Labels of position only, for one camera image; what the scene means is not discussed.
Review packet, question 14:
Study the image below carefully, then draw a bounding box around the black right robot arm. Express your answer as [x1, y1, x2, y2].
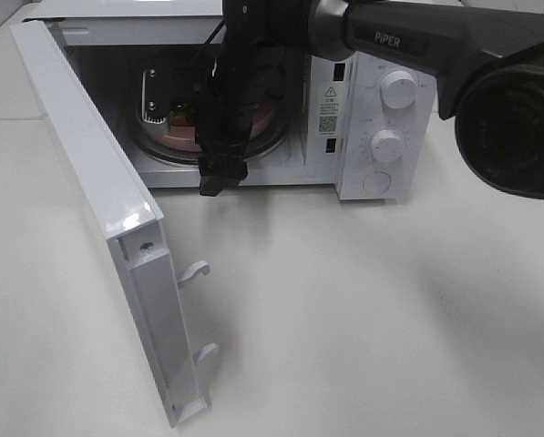
[141, 1, 544, 199]

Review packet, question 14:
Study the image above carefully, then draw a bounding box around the warning label with QR code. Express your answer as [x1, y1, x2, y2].
[314, 81, 344, 136]

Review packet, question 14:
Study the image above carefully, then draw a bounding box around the burger with lettuce and cheese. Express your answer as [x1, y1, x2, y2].
[144, 46, 218, 127]

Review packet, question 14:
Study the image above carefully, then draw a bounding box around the white microwave door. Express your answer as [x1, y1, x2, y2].
[11, 21, 219, 427]

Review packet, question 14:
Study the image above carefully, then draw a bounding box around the upper white power knob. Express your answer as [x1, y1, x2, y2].
[379, 69, 418, 110]

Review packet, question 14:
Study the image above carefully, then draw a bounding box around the pink round plate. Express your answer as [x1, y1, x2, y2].
[139, 100, 276, 153]

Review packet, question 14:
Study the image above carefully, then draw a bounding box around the white timer knob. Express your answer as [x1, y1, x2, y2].
[370, 128, 405, 163]

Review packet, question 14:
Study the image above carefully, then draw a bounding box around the white microwave oven body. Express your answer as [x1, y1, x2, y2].
[13, 1, 436, 200]

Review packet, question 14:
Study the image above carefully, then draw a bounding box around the glass microwave turntable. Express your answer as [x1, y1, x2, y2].
[130, 117, 289, 166]

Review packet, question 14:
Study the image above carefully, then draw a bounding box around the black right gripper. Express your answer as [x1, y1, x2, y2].
[141, 1, 318, 197]

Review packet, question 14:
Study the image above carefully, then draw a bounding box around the round door release button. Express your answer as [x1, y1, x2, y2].
[363, 171, 391, 196]

